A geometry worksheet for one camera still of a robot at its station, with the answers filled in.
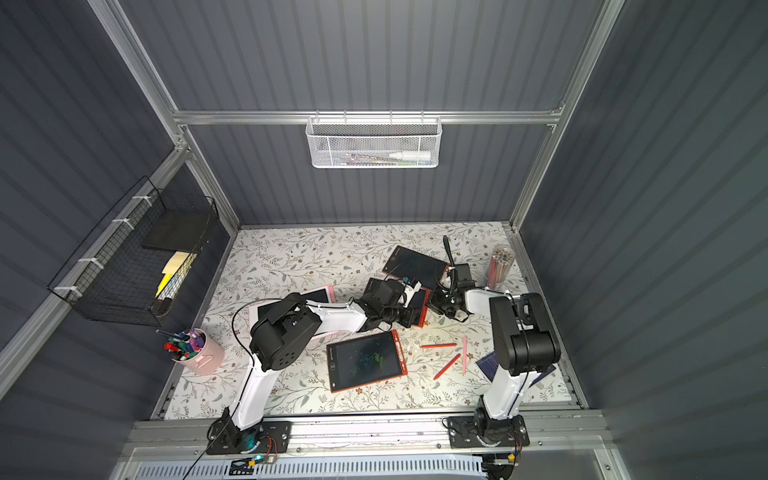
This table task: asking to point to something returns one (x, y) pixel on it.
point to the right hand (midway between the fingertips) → (429, 302)
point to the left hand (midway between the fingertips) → (427, 318)
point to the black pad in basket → (177, 229)
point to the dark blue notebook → (490, 365)
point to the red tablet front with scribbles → (365, 360)
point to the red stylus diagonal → (446, 367)
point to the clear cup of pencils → (501, 258)
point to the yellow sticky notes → (170, 269)
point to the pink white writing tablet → (258, 312)
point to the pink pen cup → (209, 360)
